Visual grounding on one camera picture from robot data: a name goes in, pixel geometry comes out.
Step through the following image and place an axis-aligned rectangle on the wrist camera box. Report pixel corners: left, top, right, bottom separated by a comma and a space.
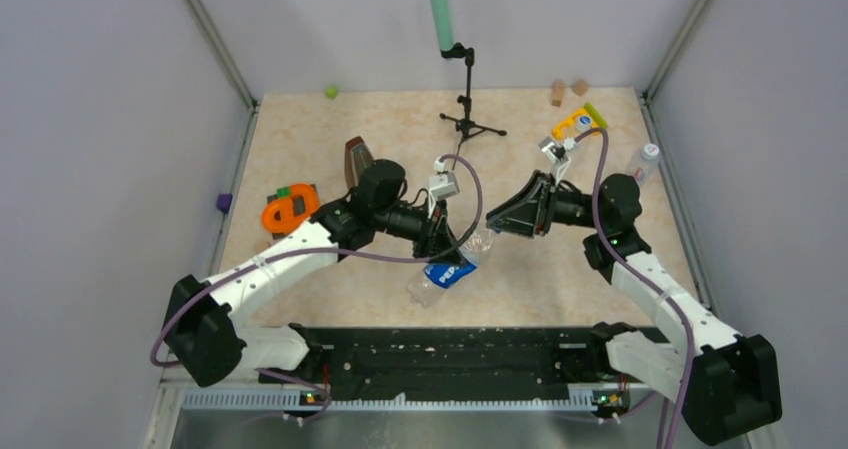
428, 158, 460, 202
538, 137, 577, 166

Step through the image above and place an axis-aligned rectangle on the tall wooden block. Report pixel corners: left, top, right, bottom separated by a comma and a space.
550, 79, 566, 107

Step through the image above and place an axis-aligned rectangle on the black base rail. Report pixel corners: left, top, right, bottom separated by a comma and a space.
286, 326, 637, 403

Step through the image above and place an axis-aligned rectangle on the mint green microphone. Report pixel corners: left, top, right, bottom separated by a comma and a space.
430, 0, 455, 52

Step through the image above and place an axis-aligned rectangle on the wooden cube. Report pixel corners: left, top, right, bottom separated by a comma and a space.
571, 78, 591, 97

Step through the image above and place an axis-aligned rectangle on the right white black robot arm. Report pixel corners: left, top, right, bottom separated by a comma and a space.
486, 171, 783, 446

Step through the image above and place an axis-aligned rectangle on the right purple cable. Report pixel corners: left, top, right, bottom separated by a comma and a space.
574, 127, 697, 449

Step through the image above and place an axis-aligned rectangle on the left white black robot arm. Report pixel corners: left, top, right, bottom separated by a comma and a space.
154, 157, 464, 387

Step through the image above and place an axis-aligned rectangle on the orange plastic ring toy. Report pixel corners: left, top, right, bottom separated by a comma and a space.
260, 182, 321, 234

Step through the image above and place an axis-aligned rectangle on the white slotted cable duct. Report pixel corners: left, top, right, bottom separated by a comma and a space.
182, 388, 597, 412

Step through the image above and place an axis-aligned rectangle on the clear bottle white cap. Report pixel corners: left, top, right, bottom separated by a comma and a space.
574, 115, 594, 134

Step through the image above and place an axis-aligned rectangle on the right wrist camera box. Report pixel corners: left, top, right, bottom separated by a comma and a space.
538, 137, 577, 166

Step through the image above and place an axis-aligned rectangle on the clear Pepsi plastic bottle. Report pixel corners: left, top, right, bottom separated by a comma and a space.
407, 228, 496, 308

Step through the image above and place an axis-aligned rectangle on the green cylinder stick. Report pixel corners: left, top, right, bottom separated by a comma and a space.
583, 102, 608, 129

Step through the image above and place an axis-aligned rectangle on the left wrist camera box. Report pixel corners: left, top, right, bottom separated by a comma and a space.
428, 158, 460, 202

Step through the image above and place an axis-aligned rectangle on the purple block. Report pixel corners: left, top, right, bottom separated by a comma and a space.
215, 193, 233, 215

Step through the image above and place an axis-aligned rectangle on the yellow plastic toy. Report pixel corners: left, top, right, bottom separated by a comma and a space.
551, 107, 587, 141

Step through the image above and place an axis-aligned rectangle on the brown wooden metronome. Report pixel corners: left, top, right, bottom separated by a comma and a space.
344, 136, 375, 189

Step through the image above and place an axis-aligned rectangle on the clear bottle red label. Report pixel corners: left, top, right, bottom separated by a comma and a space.
625, 143, 661, 187

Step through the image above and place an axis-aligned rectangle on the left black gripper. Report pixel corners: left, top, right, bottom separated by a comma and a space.
374, 195, 466, 266

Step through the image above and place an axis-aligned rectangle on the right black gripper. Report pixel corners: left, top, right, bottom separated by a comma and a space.
486, 170, 606, 239

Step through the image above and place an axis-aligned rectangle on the black tripod stand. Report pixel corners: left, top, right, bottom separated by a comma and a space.
439, 42, 508, 155

